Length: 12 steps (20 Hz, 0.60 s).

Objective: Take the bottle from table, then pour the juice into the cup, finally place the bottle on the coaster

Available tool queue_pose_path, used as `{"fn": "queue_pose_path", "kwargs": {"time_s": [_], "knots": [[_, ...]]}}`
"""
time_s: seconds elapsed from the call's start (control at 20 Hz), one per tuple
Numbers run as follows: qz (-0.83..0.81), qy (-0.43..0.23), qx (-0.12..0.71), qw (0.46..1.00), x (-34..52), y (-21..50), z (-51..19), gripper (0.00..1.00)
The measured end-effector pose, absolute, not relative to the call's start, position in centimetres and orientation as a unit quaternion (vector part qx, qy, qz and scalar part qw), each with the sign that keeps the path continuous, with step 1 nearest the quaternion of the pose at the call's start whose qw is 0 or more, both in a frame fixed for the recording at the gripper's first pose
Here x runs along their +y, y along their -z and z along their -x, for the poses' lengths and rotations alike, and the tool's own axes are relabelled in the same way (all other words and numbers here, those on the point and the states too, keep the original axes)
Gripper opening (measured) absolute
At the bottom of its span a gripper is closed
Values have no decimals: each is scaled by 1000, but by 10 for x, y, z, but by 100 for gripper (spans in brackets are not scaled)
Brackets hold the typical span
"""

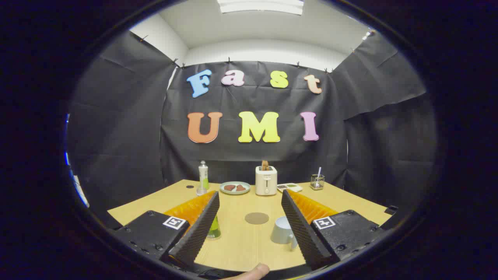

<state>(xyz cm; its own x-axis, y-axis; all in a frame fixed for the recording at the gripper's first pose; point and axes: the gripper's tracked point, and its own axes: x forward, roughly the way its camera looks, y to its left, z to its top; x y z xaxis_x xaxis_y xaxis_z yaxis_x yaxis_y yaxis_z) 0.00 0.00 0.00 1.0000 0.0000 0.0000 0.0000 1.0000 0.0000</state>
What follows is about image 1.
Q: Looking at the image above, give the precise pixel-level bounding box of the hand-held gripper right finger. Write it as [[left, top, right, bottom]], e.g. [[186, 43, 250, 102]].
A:
[[281, 189, 384, 271]]

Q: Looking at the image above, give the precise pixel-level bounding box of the ceiling light panel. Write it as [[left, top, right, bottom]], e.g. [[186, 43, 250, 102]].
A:
[[217, 0, 305, 16]]

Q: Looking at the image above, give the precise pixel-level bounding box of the green label juice bottle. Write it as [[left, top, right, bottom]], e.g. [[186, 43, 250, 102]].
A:
[[206, 214, 222, 239]]

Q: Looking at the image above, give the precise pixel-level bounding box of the slim white green bottle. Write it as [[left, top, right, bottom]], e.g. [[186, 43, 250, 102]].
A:
[[196, 160, 210, 196]]

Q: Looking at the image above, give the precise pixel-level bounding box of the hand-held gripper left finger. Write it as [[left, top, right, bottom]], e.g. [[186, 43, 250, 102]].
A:
[[113, 190, 221, 270]]

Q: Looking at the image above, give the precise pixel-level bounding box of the wooden table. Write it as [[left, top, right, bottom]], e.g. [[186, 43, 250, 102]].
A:
[[107, 179, 393, 272]]

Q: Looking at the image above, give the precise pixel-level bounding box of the round brown coaster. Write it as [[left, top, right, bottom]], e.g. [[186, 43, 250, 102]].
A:
[[245, 212, 270, 225]]

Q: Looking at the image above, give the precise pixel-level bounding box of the black backdrop cloth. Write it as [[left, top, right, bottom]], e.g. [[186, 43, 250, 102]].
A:
[[67, 30, 438, 218]]

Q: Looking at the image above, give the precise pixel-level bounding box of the pale green plate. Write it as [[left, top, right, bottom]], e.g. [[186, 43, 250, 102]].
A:
[[220, 181, 251, 195]]

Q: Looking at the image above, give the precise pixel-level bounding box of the white cup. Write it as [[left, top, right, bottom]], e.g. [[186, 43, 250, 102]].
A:
[[270, 216, 298, 250]]

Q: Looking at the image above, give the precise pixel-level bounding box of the white toaster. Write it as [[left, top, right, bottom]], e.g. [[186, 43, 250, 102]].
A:
[[255, 166, 278, 196]]

